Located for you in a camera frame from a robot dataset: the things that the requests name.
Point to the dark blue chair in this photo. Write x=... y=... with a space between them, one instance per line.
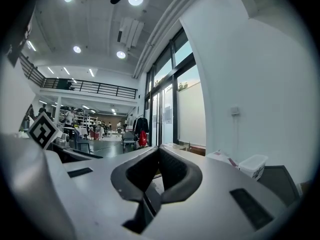
x=81 y=139

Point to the white ceiling pipes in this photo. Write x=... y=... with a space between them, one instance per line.
x=162 y=34

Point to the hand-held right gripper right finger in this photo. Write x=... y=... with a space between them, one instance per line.
x=212 y=184

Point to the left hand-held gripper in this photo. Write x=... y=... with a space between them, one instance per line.
x=43 y=130

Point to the white and pink cardboard box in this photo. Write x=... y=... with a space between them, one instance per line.
x=222 y=157

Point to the dark grey panel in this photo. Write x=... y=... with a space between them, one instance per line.
x=280 y=184

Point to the black mezzanine railing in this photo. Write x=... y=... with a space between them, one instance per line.
x=100 y=88

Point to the grey wall socket box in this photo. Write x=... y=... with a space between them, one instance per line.
x=235 y=110

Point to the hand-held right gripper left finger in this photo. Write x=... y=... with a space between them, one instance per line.
x=100 y=184

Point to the black clothes on rack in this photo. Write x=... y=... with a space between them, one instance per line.
x=141 y=125

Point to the white ceiling air conditioner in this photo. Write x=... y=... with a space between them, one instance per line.
x=131 y=32

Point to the black framed glass doors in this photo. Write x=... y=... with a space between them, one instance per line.
x=172 y=96

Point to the grey trolley cart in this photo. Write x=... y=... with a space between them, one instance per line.
x=128 y=139

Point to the red bag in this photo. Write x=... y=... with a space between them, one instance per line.
x=143 y=138

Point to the white plastic storage tub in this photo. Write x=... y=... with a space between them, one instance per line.
x=253 y=166

